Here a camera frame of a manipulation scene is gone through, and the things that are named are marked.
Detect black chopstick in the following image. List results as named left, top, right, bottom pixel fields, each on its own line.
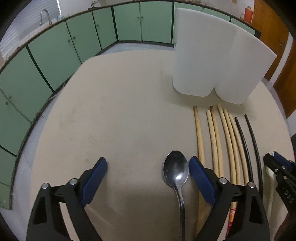
left=234, top=117, right=254, bottom=184
left=244, top=114, right=263, bottom=199

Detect plain wooden chopstick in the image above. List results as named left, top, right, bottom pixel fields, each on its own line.
left=193, top=106, right=205, bottom=235
left=206, top=110, right=219, bottom=176

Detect silver metal spoon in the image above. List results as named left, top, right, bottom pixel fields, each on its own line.
left=163, top=151, right=189, bottom=240

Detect green lower kitchen cabinets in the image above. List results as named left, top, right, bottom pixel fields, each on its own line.
left=1, top=1, right=261, bottom=209

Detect brown wooden door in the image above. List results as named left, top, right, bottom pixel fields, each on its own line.
left=274, top=39, right=296, bottom=118
left=251, top=0, right=289, bottom=80

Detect white plastic utensil holder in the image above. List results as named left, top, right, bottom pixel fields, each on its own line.
left=173, top=8, right=276, bottom=104

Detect orange thermos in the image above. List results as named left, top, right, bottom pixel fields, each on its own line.
left=244, top=6, right=253, bottom=25

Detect chrome sink faucet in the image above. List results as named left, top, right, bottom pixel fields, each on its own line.
left=39, top=9, right=53, bottom=26

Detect window blinds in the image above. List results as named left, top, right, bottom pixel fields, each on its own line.
left=1, top=0, right=60, bottom=57

